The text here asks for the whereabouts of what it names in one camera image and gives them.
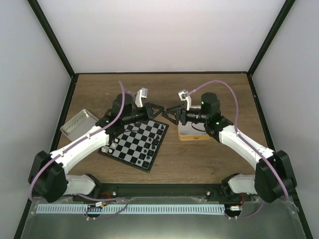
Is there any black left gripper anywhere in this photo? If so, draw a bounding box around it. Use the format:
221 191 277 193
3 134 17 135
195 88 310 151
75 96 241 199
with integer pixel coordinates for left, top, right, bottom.
123 103 164 125

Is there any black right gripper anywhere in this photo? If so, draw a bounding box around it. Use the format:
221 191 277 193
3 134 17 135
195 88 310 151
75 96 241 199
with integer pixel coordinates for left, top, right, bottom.
162 104 208 126

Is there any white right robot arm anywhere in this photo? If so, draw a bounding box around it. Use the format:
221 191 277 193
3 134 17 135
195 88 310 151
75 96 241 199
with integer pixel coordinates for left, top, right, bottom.
162 91 297 203

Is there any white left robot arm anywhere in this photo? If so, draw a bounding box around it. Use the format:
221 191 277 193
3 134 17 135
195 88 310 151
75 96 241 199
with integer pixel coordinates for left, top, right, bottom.
28 94 164 203

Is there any tan metal tray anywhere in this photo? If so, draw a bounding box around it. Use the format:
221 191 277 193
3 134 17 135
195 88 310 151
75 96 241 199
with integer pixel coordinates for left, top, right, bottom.
178 122 211 141

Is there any black white chessboard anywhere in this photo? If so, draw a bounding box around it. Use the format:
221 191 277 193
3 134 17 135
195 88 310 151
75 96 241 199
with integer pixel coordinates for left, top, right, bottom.
98 120 169 173

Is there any silver metal tray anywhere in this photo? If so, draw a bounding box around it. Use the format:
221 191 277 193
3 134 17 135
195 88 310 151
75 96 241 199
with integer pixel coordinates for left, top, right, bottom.
60 109 98 141

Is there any light blue slotted strip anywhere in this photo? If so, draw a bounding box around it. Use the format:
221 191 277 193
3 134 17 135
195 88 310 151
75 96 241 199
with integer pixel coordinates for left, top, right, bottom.
36 204 225 215

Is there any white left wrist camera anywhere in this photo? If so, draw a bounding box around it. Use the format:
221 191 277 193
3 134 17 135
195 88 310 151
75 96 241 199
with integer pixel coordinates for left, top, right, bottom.
135 88 148 108

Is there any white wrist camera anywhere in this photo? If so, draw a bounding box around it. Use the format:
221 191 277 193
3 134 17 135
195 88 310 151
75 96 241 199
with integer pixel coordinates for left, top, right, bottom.
178 90 191 111
135 88 148 108

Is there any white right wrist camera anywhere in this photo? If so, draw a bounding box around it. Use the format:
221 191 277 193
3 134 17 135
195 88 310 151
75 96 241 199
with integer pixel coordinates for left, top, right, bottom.
178 90 191 111

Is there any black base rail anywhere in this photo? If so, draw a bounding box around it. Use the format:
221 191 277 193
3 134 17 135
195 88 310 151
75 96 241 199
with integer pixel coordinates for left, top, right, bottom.
72 183 252 203

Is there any black enclosure frame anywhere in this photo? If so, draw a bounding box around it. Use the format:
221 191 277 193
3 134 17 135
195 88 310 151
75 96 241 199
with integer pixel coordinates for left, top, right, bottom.
14 0 313 239

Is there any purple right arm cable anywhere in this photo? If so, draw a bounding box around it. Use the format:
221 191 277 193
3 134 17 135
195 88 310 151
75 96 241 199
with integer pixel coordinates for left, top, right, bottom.
185 80 290 220

